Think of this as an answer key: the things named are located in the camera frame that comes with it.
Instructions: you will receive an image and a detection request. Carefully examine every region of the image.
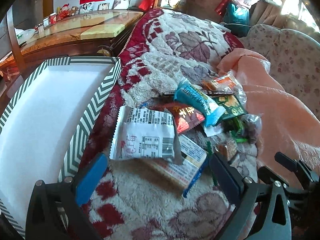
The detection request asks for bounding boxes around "bright green snack packet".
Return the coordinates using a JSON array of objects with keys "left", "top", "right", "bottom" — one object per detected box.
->
[{"left": 223, "top": 117, "right": 248, "bottom": 143}]

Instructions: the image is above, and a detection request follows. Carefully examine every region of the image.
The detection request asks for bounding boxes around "wedding photo frame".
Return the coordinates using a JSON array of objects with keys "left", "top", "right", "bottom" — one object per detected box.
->
[{"left": 112, "top": 0, "right": 131, "bottom": 10}]

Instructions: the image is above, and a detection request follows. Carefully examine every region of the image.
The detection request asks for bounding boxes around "santa figurine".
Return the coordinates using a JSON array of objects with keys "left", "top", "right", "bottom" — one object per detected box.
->
[{"left": 56, "top": 4, "right": 70, "bottom": 21}]

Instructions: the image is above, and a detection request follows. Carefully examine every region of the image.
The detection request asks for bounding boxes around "brown wafer clear packet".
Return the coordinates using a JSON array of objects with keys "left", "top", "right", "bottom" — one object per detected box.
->
[{"left": 205, "top": 139, "right": 234, "bottom": 186}]

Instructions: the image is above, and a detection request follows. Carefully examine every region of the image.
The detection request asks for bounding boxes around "wooden chair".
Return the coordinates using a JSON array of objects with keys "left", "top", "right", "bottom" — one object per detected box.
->
[{"left": 6, "top": 4, "right": 70, "bottom": 81}]

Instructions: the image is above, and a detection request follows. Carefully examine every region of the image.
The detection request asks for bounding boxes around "clear bag of dates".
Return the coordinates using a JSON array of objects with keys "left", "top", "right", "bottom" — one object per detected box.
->
[{"left": 240, "top": 114, "right": 262, "bottom": 144}]

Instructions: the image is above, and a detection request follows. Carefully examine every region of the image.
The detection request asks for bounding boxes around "red snack packet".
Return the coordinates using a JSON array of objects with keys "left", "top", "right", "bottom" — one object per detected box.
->
[{"left": 154, "top": 102, "right": 205, "bottom": 134}]

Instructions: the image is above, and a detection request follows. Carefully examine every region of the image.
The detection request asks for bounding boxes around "orange cracker packet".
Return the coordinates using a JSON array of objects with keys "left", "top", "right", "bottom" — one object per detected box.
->
[{"left": 202, "top": 72, "right": 241, "bottom": 91}]

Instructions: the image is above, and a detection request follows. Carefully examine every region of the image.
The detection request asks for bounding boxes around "peach pink blanket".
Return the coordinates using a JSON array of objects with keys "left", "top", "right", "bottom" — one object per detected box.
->
[{"left": 217, "top": 48, "right": 319, "bottom": 188}]

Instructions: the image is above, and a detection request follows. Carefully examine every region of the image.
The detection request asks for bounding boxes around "red floral fleece blanket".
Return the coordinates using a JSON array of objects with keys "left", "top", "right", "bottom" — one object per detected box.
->
[{"left": 81, "top": 9, "right": 242, "bottom": 239}]

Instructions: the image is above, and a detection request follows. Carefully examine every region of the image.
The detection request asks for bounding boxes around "wooden marble-top table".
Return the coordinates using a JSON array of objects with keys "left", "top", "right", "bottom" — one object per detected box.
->
[{"left": 1, "top": 10, "right": 143, "bottom": 77}]

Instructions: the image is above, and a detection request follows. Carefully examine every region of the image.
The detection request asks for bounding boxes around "dark green cracker packet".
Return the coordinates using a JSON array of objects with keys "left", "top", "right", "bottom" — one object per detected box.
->
[{"left": 213, "top": 95, "right": 248, "bottom": 122}]

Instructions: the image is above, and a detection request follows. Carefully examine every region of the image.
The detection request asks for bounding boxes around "green striped white box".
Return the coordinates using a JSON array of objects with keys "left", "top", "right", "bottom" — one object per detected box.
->
[{"left": 1, "top": 56, "right": 121, "bottom": 237}]

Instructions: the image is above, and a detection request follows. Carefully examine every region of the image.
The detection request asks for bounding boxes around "blue milk sachima packet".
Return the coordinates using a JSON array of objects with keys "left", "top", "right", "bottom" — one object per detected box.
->
[{"left": 174, "top": 77, "right": 225, "bottom": 127}]

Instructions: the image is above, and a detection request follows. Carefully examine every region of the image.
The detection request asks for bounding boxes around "floral sofa back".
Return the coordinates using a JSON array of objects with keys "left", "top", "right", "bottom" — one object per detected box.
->
[{"left": 240, "top": 24, "right": 319, "bottom": 118}]

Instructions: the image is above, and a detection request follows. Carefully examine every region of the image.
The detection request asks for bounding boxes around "teal bag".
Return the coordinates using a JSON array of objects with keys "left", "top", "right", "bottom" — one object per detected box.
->
[{"left": 223, "top": 3, "right": 251, "bottom": 37}]

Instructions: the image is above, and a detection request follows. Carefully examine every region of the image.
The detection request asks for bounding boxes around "long white cracker pack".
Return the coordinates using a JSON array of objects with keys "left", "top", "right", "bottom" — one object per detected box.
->
[{"left": 147, "top": 134, "right": 210, "bottom": 198}]

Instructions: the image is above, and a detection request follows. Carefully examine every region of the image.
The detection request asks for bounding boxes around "clear bag of nuts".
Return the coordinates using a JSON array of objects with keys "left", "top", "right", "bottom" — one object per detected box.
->
[{"left": 226, "top": 81, "right": 247, "bottom": 107}]

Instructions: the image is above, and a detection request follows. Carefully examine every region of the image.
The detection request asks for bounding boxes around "white strawberry snack packet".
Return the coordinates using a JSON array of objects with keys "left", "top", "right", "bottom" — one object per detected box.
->
[{"left": 109, "top": 106, "right": 183, "bottom": 165}]

